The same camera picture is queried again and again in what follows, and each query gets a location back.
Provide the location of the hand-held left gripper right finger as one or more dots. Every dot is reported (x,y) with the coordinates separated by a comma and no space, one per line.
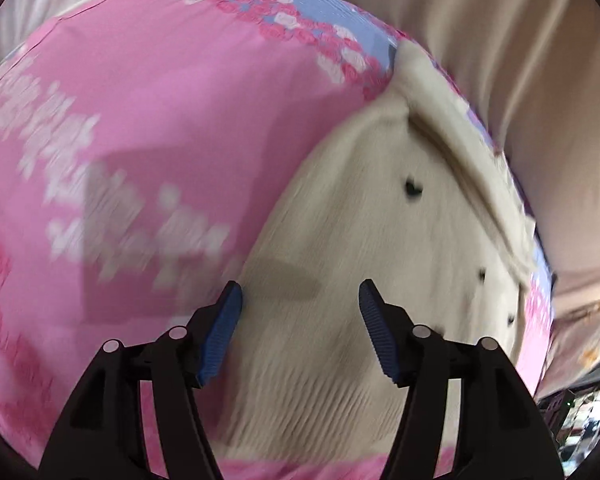
(377,331)

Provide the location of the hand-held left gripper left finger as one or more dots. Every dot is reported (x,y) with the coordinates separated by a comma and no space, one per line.
(223,329)

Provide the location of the cream knit cardigan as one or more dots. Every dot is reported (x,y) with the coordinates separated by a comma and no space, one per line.
(380,240)

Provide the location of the pink floral bed sheet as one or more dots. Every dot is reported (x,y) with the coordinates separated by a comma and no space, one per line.
(145,150)

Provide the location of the beige curtain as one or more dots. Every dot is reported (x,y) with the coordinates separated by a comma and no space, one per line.
(520,60)

